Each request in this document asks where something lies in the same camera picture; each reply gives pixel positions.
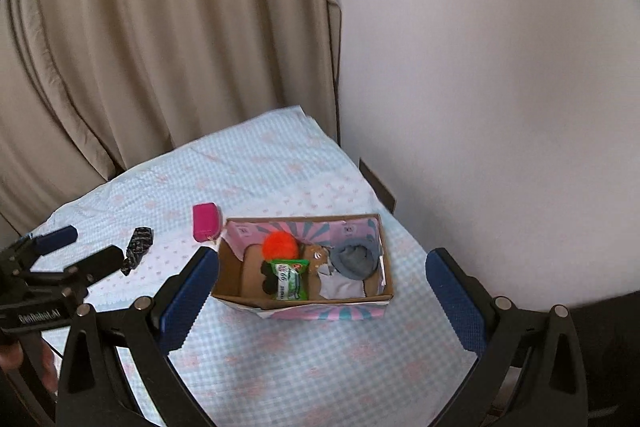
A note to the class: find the pink patterned cardboard box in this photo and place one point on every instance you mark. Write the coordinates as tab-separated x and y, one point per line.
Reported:
325	309

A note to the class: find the green snack packet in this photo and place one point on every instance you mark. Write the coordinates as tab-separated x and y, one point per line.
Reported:
290	282

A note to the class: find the orange pompom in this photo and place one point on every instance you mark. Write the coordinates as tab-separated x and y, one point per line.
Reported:
280	246

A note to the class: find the grey sock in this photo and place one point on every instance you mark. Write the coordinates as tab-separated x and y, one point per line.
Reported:
352	262

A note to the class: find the pink pouch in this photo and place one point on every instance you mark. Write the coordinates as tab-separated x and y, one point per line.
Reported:
205	222

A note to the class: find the brown plush toy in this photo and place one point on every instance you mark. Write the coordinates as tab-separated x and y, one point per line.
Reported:
315	255

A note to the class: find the beige curtain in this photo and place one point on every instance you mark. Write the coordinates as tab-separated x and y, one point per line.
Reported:
150	32

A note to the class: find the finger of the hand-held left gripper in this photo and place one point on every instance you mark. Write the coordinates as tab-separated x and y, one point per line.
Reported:
55	238
97	263

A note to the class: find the light grey cloth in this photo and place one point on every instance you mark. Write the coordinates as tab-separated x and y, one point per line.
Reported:
340	287

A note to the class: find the dark patterned sock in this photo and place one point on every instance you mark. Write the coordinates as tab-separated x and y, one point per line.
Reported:
137	247

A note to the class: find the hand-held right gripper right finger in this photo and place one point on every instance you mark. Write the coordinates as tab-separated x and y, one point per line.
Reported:
457	302

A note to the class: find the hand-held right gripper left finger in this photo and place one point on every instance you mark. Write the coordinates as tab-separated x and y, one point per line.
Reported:
187	297

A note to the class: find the checkered blue pink blanket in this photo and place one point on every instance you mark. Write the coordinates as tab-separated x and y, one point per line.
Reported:
300	357

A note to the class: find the person's left hand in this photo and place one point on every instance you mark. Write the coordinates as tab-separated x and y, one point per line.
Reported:
12	359

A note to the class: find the black sock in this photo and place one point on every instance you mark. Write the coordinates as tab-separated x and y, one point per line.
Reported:
267	276

